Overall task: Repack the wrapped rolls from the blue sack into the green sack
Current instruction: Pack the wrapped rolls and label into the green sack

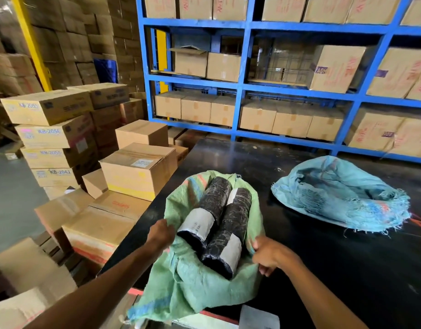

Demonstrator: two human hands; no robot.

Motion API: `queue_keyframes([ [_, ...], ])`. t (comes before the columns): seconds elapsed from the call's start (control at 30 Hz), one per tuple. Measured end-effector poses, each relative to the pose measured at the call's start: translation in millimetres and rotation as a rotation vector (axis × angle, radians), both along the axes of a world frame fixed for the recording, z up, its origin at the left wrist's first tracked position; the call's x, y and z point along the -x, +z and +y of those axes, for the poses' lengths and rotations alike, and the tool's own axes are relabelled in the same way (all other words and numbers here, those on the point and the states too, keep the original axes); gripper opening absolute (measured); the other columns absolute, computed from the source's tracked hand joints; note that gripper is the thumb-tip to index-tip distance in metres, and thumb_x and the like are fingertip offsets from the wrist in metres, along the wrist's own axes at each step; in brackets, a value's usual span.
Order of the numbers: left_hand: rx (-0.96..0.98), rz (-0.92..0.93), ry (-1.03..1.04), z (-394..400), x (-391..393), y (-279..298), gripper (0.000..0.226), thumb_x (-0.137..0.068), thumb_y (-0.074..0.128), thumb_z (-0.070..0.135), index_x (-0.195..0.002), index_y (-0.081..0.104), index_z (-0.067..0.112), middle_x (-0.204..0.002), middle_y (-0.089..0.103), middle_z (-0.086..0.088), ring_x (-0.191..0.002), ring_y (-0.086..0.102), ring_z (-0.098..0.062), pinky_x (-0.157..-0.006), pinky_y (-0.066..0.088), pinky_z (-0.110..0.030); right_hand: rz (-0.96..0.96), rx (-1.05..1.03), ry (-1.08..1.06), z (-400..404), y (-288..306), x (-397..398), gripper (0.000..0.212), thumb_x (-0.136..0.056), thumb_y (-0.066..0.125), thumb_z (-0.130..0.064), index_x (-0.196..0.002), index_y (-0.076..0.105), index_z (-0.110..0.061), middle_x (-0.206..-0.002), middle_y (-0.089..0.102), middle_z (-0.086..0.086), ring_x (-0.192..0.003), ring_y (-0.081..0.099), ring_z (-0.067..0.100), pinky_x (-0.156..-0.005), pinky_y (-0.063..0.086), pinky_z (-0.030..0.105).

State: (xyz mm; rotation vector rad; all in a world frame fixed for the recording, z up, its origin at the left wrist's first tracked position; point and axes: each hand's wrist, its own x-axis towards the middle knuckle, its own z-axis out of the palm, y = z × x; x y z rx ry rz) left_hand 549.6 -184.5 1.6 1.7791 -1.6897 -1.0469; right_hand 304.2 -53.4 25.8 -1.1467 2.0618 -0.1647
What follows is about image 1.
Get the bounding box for person's left hand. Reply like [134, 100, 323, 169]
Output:
[145, 219, 177, 255]

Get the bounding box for person's right hand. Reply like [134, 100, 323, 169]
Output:
[251, 235, 303, 278]

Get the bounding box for green woven sack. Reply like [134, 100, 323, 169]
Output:
[126, 170, 266, 323]

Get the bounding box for black roll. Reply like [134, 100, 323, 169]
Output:
[177, 177, 233, 252]
[200, 187, 252, 280]

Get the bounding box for blue woven sack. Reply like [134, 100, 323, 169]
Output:
[271, 155, 412, 233]

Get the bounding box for person's left forearm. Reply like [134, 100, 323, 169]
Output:
[23, 241, 166, 329]

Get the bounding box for person's right forearm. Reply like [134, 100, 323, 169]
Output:
[279, 258, 369, 329]

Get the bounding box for pile of brown cardboard boxes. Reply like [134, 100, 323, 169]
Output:
[0, 0, 190, 329]

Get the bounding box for white paper label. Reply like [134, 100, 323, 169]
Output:
[238, 304, 281, 329]

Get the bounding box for flat cardboard sheet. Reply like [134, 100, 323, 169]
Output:
[247, 78, 309, 88]

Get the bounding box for blue metal shelf rack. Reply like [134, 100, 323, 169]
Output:
[135, 0, 421, 165]

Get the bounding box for rows of red printed boxes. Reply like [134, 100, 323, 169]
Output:
[143, 0, 421, 160]

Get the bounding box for yellow steel column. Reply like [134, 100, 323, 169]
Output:
[10, 0, 53, 92]

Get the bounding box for yellow vertical post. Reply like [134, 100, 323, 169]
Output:
[156, 29, 170, 94]

